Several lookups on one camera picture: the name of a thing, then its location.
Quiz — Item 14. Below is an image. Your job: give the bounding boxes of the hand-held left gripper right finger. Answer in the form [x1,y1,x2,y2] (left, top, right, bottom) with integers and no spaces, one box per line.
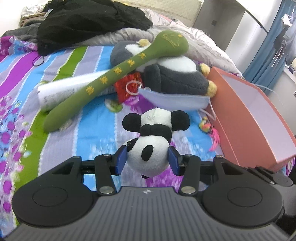
[168,146,248,195]

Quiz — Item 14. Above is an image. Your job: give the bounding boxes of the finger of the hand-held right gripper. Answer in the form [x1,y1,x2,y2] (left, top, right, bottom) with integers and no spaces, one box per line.
[242,166,296,188]

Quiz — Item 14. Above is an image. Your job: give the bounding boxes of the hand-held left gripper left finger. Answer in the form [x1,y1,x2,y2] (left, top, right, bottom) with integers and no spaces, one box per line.
[48,146,129,195]

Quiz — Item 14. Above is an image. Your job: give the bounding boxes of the small panda plush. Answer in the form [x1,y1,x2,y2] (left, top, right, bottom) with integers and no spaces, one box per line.
[122,109,190,179]

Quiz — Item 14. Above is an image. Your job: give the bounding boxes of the colourful feather toy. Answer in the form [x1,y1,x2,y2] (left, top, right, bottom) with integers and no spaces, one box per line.
[199,116,220,152]

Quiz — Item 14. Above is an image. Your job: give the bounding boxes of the pink cardboard box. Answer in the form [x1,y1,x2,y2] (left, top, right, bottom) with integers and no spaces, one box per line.
[206,67,296,171]

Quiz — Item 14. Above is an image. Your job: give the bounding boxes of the light blue face mask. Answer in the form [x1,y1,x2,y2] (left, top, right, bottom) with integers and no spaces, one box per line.
[126,80,217,121]

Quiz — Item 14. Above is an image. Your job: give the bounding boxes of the floral striped bed sheet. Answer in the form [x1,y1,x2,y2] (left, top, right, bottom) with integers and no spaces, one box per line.
[0,36,296,230]

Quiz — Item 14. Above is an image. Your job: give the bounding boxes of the red pouch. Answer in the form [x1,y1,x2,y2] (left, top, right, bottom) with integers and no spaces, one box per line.
[114,72,143,103]

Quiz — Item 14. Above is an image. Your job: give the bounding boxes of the grey penguin plush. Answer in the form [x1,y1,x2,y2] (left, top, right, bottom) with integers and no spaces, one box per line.
[110,39,218,98]

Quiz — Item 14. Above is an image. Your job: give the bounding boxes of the green plush spoon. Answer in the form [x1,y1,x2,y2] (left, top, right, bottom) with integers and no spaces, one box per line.
[44,30,190,134]

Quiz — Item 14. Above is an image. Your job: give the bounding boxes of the white tube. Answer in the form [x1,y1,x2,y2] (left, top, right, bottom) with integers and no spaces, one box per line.
[37,71,116,112]

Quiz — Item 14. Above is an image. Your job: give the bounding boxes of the blue curtain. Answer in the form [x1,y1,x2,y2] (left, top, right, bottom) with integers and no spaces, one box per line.
[244,0,293,86]

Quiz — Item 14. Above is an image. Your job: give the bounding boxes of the pale grey duvet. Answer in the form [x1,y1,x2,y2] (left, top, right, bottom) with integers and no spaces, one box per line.
[76,8,243,78]

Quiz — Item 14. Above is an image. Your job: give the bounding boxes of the hanging denim garment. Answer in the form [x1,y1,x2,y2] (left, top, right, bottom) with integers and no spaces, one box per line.
[273,13,296,67]

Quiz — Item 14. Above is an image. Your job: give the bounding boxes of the black clothing pile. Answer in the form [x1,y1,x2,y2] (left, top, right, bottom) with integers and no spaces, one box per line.
[37,0,154,56]

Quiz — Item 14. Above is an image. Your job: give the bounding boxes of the grey wardrobe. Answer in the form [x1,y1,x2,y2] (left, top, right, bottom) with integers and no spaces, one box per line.
[193,0,269,61]

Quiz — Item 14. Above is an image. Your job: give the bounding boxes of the beige quilted headboard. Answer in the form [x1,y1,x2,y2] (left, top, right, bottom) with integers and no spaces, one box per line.
[120,0,202,27]

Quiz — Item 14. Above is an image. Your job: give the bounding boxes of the grey blanket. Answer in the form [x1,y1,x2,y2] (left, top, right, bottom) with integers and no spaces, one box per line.
[0,22,41,43]

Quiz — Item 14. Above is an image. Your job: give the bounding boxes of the white crumpled clothes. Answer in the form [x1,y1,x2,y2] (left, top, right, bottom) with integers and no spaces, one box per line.
[21,5,47,18]

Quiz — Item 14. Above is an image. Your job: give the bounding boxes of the black hair tie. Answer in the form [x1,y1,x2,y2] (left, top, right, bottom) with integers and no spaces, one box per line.
[32,55,46,67]

